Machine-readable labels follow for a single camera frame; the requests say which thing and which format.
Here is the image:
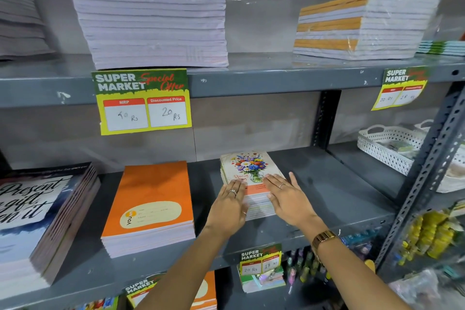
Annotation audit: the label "person's left hand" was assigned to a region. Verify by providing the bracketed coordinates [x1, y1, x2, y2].
[205, 178, 251, 238]

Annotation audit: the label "medium green yellow price tag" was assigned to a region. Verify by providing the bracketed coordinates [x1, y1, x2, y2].
[371, 66, 429, 111]

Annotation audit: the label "gold wristwatch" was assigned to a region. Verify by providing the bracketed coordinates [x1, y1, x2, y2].
[311, 230, 341, 260]

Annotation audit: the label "row of coloured pens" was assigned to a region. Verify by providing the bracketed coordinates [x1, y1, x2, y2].
[286, 247, 332, 295]

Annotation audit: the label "tall stack of white notebooks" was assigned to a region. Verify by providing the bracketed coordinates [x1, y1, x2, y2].
[63, 0, 230, 70]

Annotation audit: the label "low stack of orange notebooks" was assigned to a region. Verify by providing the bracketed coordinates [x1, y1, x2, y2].
[128, 271, 218, 310]

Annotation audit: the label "curled green yellow price tag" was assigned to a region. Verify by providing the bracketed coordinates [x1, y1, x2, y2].
[123, 273, 165, 309]

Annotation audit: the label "person's right hand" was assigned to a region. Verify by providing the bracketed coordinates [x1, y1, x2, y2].
[262, 172, 326, 236]

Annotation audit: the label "stack of grey notebooks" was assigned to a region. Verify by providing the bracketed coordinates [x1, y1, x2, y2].
[0, 0, 56, 62]

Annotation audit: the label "person's left forearm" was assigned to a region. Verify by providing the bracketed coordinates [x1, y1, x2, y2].
[134, 225, 226, 310]

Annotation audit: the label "large green yellow price tag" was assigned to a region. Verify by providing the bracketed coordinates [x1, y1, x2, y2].
[91, 68, 193, 136]

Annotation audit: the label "person's right forearm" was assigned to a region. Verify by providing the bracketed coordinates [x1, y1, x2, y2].
[313, 233, 412, 310]

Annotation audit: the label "stack of green-edged notebooks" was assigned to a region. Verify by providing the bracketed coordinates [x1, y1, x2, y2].
[416, 40, 465, 57]

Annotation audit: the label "white perforated plastic basket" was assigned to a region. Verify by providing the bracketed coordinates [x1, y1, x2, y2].
[357, 124, 465, 194]
[414, 119, 435, 133]

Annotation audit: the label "blue packet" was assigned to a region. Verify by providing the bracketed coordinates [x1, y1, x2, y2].
[341, 231, 375, 260]

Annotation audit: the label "packets of yellow items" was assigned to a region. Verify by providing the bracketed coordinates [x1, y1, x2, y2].
[397, 209, 460, 267]

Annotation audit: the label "clear plastic packet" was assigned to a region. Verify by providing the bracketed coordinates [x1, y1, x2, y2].
[388, 268, 465, 310]

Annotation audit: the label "stack of dark lettered notebooks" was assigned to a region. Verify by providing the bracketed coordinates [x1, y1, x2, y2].
[0, 162, 101, 291]

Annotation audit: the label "row of colourful small items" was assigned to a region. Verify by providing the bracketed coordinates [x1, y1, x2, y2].
[72, 295, 120, 310]

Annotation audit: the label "stack of floral notebooks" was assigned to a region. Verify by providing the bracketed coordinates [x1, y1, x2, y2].
[219, 150, 286, 222]

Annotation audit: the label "wrapped stack of orange-spine notebooks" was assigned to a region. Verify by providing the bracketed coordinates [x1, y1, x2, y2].
[292, 0, 441, 61]

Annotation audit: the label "small green yellow price tag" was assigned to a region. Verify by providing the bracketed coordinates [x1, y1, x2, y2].
[239, 243, 283, 276]

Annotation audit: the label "grey metal shelf rack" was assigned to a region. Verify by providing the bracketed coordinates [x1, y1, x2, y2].
[0, 0, 465, 310]

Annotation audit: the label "stack of pastel notebooks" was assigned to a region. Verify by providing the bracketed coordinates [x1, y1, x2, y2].
[238, 265, 287, 294]

